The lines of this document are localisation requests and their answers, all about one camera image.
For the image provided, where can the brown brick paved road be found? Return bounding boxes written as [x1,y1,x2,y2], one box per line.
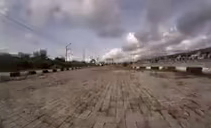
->
[0,64,211,128]

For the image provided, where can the street lamp pole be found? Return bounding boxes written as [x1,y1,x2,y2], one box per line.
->
[64,42,73,63]

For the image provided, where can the row of dark trees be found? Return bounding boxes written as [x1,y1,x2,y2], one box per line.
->
[0,53,89,73]

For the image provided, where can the overhead wires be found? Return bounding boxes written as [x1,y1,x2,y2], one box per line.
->
[0,6,66,46]

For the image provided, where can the distant buildings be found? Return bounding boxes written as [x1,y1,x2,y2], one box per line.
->
[17,48,48,58]

